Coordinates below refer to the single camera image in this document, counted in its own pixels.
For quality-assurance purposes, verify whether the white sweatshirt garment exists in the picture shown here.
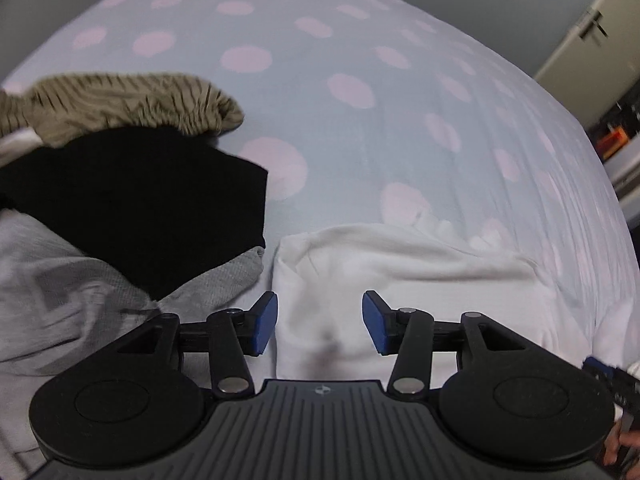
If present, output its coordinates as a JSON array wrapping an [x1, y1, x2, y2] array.
[[272, 214, 639, 382]]

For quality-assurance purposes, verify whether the person's right hand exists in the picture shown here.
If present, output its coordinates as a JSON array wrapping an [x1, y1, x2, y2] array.
[[602, 419, 640, 466]]

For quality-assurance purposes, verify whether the black garment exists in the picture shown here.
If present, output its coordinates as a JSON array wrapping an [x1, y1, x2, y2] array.
[[1, 126, 268, 299]]

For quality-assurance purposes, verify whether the grey knit garment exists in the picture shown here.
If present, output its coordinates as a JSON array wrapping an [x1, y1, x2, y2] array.
[[1, 211, 264, 479]]

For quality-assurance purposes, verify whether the polka dot bed sheet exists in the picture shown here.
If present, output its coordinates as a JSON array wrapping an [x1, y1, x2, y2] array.
[[3, 0, 639, 327]]

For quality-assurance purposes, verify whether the striped olive garment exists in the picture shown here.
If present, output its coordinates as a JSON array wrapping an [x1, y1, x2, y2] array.
[[1, 73, 244, 148]]

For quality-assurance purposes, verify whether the cream bedroom door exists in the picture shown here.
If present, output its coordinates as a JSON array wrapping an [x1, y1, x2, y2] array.
[[535, 0, 640, 129]]

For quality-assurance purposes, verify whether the black door handle lock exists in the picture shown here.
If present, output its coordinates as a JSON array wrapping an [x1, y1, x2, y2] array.
[[578, 10, 608, 41]]

